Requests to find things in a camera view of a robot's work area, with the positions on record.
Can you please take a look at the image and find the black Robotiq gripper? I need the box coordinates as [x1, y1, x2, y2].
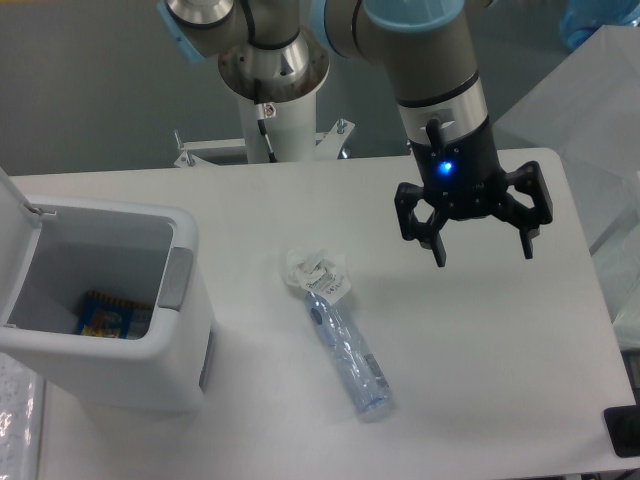
[394, 119, 553, 267]

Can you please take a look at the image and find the white paper wrapper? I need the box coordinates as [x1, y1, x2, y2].
[278, 248, 352, 305]

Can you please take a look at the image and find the clear plastic bottle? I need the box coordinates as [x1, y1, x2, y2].
[304, 292, 392, 422]

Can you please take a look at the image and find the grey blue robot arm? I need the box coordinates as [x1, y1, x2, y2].
[157, 1, 553, 265]

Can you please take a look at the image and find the white trash can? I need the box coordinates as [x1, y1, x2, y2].
[1, 177, 214, 411]

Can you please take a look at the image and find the white frosted box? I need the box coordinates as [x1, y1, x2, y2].
[495, 26, 639, 249]

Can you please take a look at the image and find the blue plastic bag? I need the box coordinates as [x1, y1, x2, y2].
[559, 0, 639, 51]

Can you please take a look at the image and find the black device at edge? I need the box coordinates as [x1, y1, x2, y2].
[603, 405, 639, 458]

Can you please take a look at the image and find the blue yellow snack packet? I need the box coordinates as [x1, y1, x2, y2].
[74, 290, 154, 340]

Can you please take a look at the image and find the white patterned sheet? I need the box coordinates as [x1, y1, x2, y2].
[1, 354, 45, 479]

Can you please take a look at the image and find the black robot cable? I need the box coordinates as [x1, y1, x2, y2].
[252, 79, 279, 164]

